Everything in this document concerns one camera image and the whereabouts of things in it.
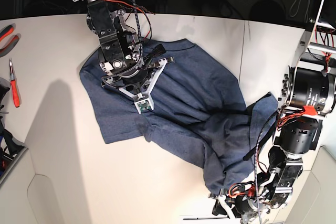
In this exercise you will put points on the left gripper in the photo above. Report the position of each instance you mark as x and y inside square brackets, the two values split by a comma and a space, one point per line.
[242, 207]

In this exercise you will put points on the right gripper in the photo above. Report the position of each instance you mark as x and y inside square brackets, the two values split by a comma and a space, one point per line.
[136, 85]

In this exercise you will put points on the blue-grey t-shirt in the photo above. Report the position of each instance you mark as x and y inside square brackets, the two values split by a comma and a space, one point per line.
[199, 114]

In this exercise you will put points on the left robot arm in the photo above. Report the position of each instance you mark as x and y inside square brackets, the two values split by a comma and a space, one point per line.
[307, 97]

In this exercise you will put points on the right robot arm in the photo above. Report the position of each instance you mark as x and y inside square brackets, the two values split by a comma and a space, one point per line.
[121, 54]

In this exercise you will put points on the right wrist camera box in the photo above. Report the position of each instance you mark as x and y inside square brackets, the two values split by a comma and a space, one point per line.
[144, 104]

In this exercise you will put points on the orange-handled screwdriver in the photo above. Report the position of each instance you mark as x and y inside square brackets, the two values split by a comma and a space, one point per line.
[15, 95]

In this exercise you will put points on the red-handled pliers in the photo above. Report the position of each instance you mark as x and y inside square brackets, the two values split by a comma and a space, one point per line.
[11, 43]

